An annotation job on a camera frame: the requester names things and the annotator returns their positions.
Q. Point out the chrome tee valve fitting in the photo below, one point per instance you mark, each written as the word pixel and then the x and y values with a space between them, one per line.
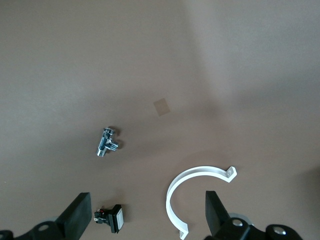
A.
pixel 105 142

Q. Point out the white semicircular pipe clamp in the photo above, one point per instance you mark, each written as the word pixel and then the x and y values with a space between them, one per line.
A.
pixel 197 172

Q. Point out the black square push button switch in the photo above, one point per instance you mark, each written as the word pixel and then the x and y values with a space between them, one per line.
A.
pixel 116 218

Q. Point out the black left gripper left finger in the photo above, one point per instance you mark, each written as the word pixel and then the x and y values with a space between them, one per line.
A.
pixel 75 220

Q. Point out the brown tape patch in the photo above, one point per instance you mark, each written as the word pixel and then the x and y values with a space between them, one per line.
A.
pixel 162 107

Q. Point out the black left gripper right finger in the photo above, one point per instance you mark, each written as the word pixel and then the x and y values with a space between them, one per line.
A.
pixel 217 220

